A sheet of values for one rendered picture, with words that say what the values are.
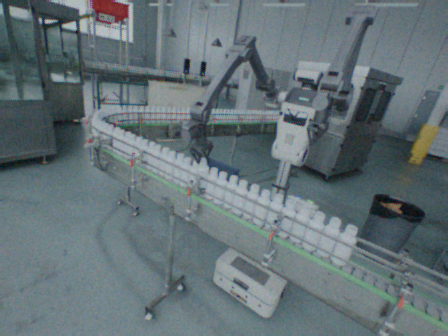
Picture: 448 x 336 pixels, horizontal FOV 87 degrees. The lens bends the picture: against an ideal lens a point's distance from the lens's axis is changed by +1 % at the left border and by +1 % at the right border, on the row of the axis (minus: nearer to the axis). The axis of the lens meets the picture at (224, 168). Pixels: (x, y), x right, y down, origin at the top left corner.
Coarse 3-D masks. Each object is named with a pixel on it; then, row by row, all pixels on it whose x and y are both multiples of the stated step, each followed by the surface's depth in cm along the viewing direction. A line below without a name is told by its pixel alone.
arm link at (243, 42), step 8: (240, 40) 114; (248, 40) 112; (232, 48) 113; (240, 48) 111; (256, 48) 121; (256, 56) 123; (256, 64) 127; (256, 72) 133; (264, 72) 137; (256, 80) 144; (264, 80) 139; (272, 80) 142; (256, 88) 149; (272, 88) 146
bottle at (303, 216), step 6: (300, 210) 97; (306, 210) 96; (300, 216) 97; (306, 216) 96; (294, 222) 100; (306, 222) 96; (294, 228) 99; (300, 228) 98; (306, 228) 98; (300, 234) 99; (294, 240) 100
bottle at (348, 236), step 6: (348, 228) 87; (354, 228) 89; (342, 234) 90; (348, 234) 87; (354, 234) 87; (342, 240) 89; (348, 240) 87; (354, 240) 87; (336, 246) 91; (342, 246) 89; (336, 252) 91; (342, 252) 89; (348, 252) 89; (336, 258) 91; (348, 258) 90; (336, 264) 92; (342, 264) 91
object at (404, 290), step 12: (96, 132) 162; (132, 156) 137; (132, 168) 140; (132, 180) 142; (192, 180) 116; (192, 216) 125; (276, 228) 94; (408, 252) 88; (264, 264) 101; (396, 264) 92; (408, 276) 76; (396, 288) 79; (408, 288) 73; (396, 300) 76; (408, 300) 73; (396, 312) 76; (384, 324) 79
